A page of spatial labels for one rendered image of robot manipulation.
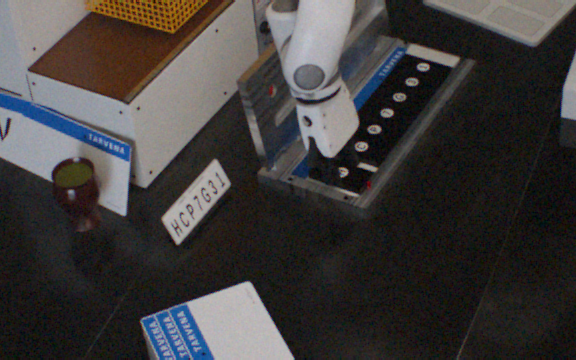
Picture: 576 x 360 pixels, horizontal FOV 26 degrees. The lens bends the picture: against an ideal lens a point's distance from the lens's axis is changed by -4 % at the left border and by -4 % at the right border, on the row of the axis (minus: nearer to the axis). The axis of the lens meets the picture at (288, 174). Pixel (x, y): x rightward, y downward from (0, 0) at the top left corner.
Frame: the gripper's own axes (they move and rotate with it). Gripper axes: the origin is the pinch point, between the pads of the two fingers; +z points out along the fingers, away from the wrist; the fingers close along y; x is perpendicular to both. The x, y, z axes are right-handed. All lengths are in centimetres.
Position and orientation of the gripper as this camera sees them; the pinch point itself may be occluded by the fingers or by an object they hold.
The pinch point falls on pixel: (340, 166)
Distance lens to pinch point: 213.7
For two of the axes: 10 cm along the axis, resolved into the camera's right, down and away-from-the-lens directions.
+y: 5.1, -6.0, 6.1
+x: -8.2, -1.3, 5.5
